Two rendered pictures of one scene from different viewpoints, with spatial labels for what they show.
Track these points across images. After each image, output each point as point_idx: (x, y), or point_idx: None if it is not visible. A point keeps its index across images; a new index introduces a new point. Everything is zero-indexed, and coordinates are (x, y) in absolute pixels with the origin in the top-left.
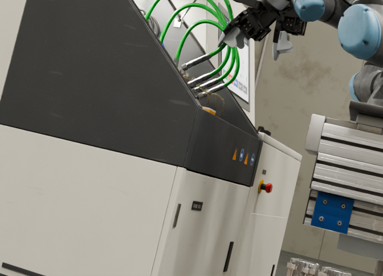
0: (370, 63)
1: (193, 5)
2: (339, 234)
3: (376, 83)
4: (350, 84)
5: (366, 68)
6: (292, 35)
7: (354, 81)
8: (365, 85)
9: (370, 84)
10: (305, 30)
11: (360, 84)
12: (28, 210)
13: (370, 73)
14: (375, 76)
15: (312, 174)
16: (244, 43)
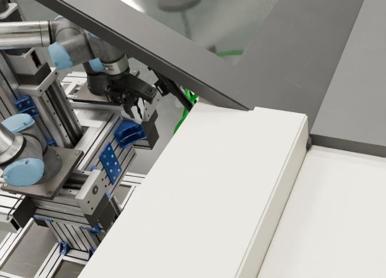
0: (24, 138)
1: None
2: (134, 149)
3: (39, 138)
4: (42, 165)
5: (29, 143)
6: (119, 105)
7: (40, 159)
8: (41, 149)
9: (40, 144)
10: (107, 99)
11: (41, 153)
12: None
13: (31, 142)
14: (34, 136)
15: (156, 110)
16: (175, 101)
